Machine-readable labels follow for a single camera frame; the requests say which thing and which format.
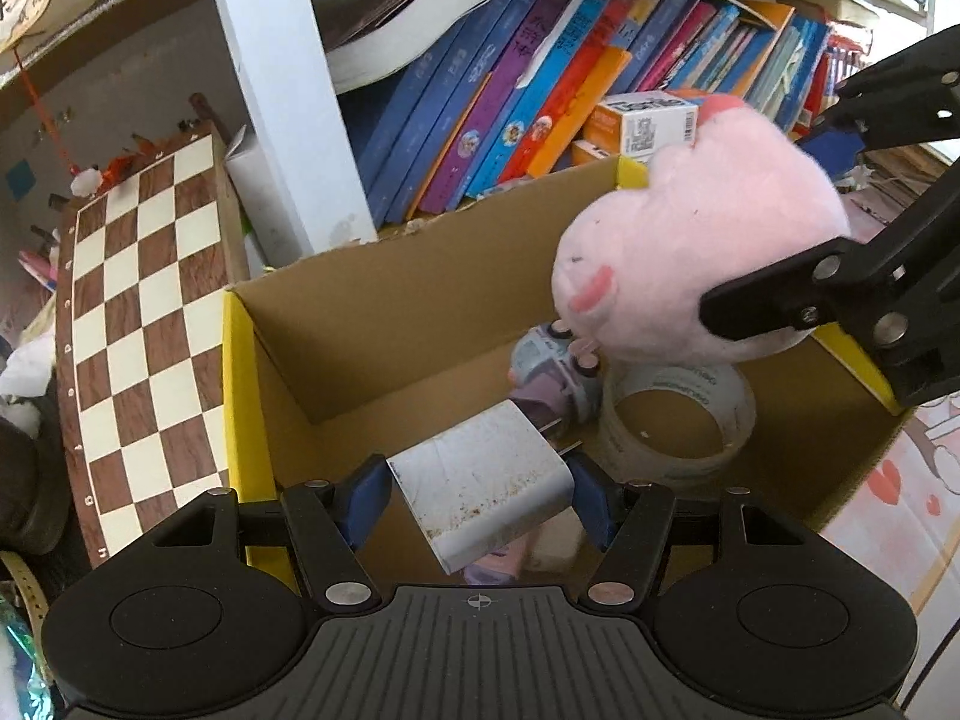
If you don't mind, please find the black cable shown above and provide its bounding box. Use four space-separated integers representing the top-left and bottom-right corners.
898 604 960 710

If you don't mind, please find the white pompom with red string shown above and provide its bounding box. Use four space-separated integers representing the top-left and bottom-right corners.
69 154 142 201

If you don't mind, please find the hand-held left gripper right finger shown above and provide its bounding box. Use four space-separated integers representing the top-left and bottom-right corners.
570 457 817 610

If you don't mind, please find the clear packing tape roll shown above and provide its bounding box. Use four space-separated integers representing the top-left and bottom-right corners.
596 362 758 497

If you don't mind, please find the orange and white carton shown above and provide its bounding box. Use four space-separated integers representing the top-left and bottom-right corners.
585 90 702 160

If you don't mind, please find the flat orange carton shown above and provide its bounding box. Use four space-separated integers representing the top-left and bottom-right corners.
571 139 625 167

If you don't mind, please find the brown and cream chessboard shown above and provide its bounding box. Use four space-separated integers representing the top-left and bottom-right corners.
56 131 252 569

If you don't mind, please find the white shelf upright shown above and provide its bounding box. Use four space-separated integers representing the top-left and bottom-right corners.
202 0 380 269

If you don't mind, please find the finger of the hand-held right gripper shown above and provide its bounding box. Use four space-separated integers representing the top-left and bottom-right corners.
793 26 960 178
697 172 960 407

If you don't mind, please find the thick dark-covered book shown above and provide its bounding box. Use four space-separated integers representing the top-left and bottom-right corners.
322 0 492 96

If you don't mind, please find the white fluffy toy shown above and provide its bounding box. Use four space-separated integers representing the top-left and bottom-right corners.
0 330 59 437

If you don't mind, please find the row of colourful books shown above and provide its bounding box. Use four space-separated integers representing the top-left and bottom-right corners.
356 0 837 226

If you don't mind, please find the beige perforated strap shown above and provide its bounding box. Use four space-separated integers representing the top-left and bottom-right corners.
0 550 52 620

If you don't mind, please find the pink plush toy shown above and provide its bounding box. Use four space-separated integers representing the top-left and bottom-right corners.
551 94 854 366

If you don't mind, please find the cardboard box with yellow tape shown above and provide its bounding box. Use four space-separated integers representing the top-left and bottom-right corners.
221 154 920 595

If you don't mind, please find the dark round object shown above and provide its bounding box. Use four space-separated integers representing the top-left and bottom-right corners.
0 420 61 556

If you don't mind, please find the pink printed mat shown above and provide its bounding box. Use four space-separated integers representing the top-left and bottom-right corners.
816 388 960 620

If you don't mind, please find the white charger plug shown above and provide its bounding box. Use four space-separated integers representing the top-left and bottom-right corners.
386 399 587 576

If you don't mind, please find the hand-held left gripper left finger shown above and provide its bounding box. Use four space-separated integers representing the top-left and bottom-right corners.
150 454 395 612

